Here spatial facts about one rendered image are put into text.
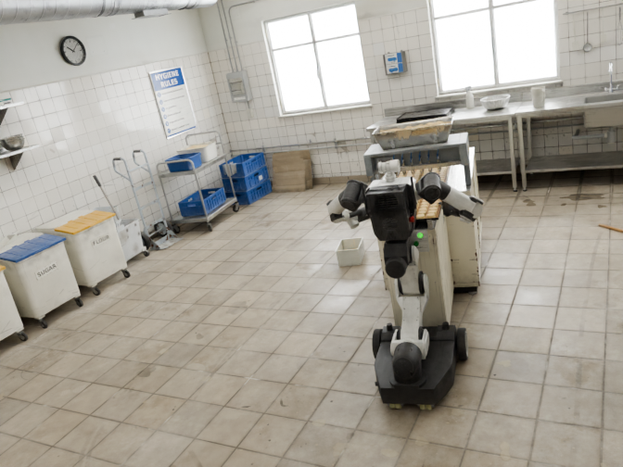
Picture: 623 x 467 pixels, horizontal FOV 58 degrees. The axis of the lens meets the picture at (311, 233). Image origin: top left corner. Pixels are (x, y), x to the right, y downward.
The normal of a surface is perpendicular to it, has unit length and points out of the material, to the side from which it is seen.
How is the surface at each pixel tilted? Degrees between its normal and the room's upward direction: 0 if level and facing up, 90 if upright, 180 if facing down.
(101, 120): 90
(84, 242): 91
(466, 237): 90
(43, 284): 92
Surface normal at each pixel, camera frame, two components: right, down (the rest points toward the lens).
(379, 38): -0.44, 0.38
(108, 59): 0.88, 0.00
